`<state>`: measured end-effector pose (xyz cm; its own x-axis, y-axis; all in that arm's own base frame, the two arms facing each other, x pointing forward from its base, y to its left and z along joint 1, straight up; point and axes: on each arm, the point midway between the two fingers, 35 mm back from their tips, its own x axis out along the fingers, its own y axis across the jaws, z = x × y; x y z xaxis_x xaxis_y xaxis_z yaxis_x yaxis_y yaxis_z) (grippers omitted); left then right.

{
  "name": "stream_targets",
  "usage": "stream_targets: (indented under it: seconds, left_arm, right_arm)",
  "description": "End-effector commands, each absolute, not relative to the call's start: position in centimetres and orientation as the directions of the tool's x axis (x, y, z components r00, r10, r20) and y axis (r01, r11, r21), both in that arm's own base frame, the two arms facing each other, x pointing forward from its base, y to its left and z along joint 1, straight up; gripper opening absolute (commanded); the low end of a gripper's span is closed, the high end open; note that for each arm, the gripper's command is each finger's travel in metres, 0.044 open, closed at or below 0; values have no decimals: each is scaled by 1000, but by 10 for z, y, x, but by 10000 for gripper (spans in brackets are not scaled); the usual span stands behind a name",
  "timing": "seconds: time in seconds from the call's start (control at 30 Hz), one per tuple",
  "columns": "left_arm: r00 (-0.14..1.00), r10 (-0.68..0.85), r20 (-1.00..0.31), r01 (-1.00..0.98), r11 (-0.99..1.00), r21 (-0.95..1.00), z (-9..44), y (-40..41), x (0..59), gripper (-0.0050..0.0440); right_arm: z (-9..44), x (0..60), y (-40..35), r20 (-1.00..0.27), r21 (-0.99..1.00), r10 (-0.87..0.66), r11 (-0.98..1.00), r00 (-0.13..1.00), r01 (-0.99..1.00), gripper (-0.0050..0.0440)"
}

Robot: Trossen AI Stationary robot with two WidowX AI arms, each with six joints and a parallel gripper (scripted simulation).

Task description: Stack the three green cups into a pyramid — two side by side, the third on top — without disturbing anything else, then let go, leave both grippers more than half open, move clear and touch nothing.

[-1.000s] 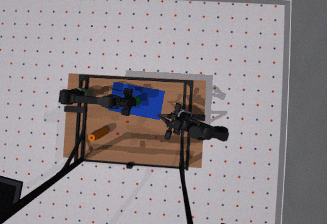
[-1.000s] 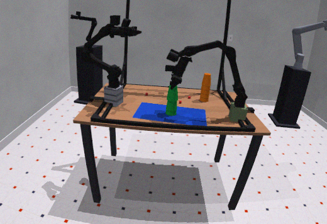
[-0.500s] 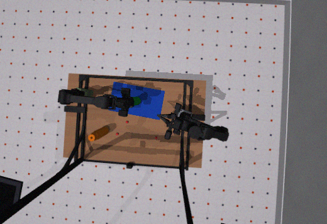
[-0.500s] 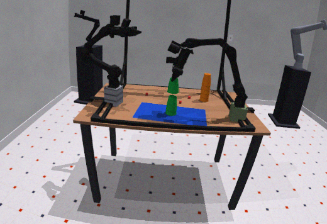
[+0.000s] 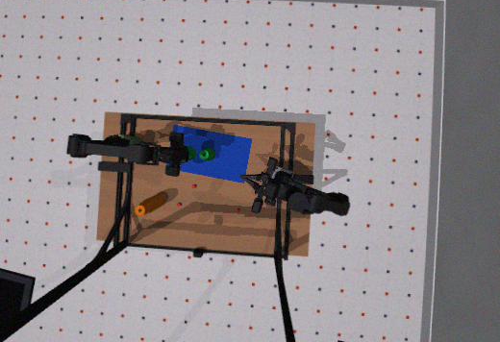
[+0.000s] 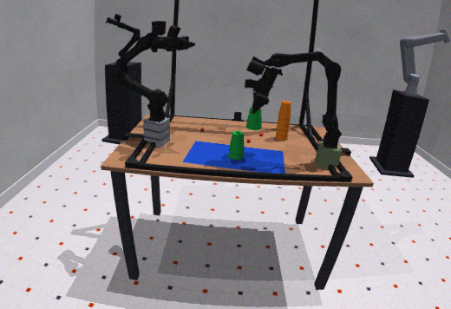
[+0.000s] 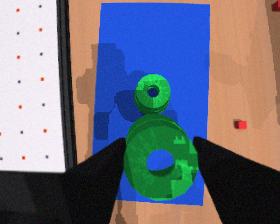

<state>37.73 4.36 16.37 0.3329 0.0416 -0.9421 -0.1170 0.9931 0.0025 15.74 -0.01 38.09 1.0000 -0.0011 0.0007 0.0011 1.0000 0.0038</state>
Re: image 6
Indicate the blue rectangular mat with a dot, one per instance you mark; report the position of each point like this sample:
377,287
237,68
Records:
255,159

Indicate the orange cup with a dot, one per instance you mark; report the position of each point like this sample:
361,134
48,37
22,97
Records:
282,126
283,121
281,137
285,110
282,132

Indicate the green cup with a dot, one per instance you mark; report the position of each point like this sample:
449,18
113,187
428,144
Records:
237,142
235,156
254,121

